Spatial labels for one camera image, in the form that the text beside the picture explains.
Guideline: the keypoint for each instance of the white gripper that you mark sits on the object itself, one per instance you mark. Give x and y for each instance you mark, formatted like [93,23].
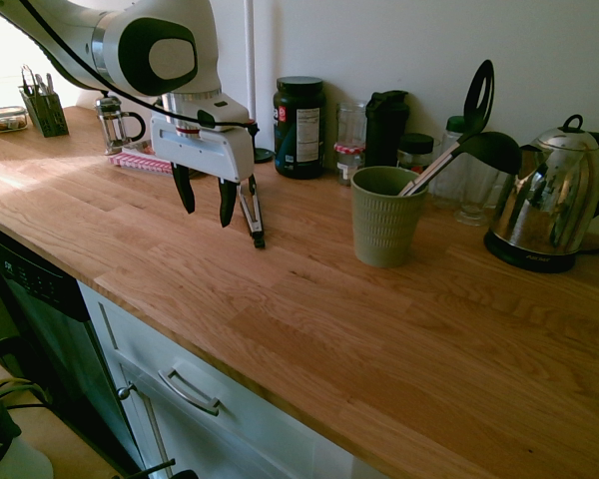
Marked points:
[204,149]

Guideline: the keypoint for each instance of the steel tongs with black tips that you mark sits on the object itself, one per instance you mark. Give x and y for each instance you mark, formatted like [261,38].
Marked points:
[255,219]

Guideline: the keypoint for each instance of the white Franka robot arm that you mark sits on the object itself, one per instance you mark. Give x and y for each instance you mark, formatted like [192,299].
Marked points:
[130,30]

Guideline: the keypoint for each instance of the white robot base section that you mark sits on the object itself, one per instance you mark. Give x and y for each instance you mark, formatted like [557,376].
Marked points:
[10,459]

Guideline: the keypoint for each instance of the black candle holder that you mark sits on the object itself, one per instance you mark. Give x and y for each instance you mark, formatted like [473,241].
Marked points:
[264,155]

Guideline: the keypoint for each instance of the green ribbed utensil holder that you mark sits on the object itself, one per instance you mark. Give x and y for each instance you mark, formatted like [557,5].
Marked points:
[382,224]

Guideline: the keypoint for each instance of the red checked cookbook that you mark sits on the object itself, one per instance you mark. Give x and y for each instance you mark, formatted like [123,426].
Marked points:
[140,163]

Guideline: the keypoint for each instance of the black protein powder tub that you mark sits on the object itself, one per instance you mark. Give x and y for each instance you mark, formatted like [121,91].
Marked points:
[299,130]

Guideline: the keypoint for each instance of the glass French press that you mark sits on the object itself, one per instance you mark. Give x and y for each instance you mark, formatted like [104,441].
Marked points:
[112,125]

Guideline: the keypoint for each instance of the glass jar red checked lid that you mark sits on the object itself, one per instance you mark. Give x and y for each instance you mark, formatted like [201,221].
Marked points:
[348,164]

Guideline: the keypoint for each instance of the tall white candle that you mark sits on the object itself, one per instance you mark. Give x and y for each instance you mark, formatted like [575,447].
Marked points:
[250,50]

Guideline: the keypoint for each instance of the empty clear glass jar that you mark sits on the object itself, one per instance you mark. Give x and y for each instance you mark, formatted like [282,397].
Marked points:
[352,125]

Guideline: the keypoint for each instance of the green cutlery caddy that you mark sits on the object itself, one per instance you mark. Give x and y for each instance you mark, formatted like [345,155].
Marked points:
[47,117]

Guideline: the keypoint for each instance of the black shaker bottle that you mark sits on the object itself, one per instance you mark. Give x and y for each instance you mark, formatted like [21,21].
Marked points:
[385,130]

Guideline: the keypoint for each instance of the metal utensil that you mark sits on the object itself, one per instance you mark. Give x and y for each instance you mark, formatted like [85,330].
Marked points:
[40,85]
[28,82]
[49,84]

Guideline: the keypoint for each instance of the black dishwasher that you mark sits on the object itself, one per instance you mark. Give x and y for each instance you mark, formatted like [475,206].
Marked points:
[55,324]

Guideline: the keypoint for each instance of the round metal cabinet knob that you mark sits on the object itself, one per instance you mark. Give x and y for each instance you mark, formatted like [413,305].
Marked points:
[126,391]

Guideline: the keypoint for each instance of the glass food container with lid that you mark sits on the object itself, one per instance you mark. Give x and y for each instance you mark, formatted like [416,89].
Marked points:
[2,120]

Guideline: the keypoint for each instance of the white kitchen cabinet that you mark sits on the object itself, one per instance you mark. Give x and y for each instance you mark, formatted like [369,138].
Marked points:
[239,429]

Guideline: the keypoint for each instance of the clear bottle with green lid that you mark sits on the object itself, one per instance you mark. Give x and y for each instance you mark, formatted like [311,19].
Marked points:
[449,187]

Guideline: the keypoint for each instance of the footed clear drinking glass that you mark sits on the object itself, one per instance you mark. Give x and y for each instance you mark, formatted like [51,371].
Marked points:
[474,209]

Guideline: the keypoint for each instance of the black stand rod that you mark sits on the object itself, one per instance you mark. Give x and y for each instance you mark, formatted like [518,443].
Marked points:
[155,466]

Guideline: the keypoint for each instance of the black slotted spatula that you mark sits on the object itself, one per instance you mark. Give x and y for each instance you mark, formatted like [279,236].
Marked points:
[479,112]

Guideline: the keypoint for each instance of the black kettle base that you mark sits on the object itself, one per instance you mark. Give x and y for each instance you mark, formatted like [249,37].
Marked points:
[524,257]

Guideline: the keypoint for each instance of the stainless steel electric kettle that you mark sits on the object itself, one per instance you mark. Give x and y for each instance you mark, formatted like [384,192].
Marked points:
[549,199]

